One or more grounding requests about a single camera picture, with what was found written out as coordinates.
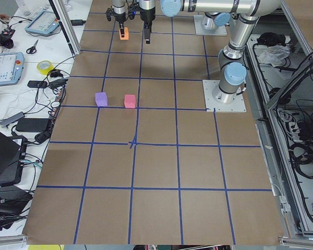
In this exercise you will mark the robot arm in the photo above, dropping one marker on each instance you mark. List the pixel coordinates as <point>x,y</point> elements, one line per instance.
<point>118,7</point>
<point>233,73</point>

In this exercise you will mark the orange foam block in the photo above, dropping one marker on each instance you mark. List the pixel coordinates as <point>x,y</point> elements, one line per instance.
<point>126,34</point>

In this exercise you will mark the purple foam block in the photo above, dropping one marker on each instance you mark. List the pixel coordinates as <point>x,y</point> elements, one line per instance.
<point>101,99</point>

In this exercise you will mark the red foam block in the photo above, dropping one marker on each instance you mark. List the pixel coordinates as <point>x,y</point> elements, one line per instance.
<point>130,101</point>

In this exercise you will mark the black power adapter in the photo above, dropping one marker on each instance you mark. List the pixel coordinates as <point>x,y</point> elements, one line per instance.
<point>32,124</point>

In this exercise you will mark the yellow tape roll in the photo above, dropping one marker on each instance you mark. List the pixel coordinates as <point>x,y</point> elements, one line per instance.
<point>45,66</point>

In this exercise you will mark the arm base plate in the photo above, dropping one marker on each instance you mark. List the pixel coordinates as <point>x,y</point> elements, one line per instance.
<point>214,26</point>
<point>219,102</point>

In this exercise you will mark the far teach pendant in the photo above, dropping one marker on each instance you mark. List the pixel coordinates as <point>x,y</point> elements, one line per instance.
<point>44,24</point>

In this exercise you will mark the near teach pendant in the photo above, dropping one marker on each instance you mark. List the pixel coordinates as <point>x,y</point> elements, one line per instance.
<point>11,66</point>

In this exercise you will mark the black handled scissors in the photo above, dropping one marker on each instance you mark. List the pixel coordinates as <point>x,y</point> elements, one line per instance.
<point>32,50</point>

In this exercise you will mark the black laptop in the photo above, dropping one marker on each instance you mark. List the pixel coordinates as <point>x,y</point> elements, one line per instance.
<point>12,152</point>

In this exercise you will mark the aluminium frame post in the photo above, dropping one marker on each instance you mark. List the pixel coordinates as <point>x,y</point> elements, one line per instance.
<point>63,18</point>

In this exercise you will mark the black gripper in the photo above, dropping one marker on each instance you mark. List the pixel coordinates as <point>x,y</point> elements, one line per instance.
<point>119,17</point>
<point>146,16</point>

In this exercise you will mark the teach pendant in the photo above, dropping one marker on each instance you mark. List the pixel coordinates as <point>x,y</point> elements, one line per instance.
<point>11,66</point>
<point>44,24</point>

